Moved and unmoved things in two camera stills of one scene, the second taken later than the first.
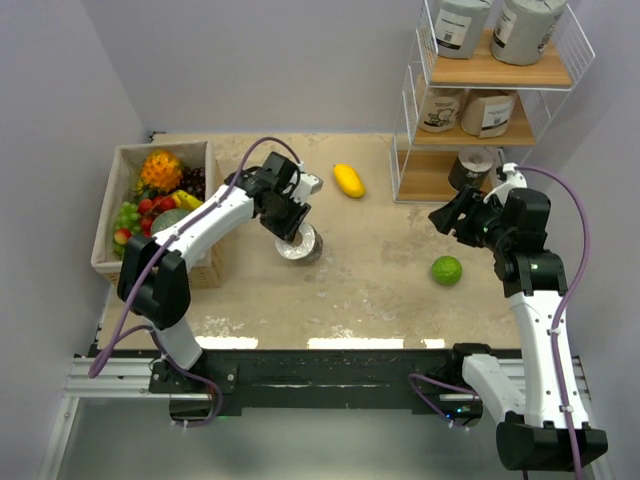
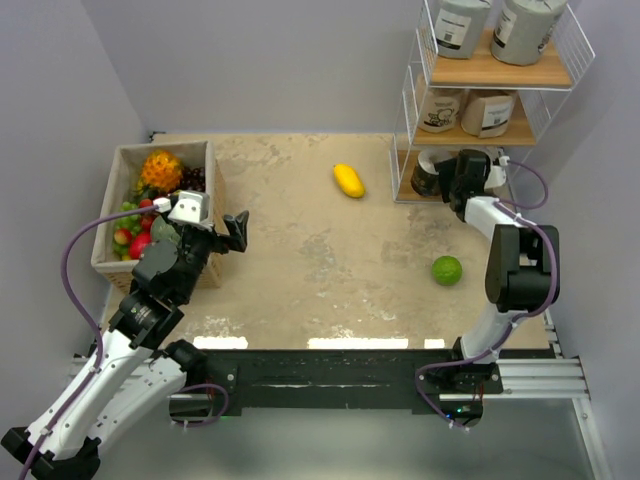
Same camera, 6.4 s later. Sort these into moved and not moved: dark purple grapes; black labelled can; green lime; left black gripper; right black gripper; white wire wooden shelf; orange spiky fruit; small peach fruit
Moved: left black gripper; right black gripper; black labelled can
Not moved: white wire wooden shelf; dark purple grapes; small peach fruit; green lime; orange spiky fruit
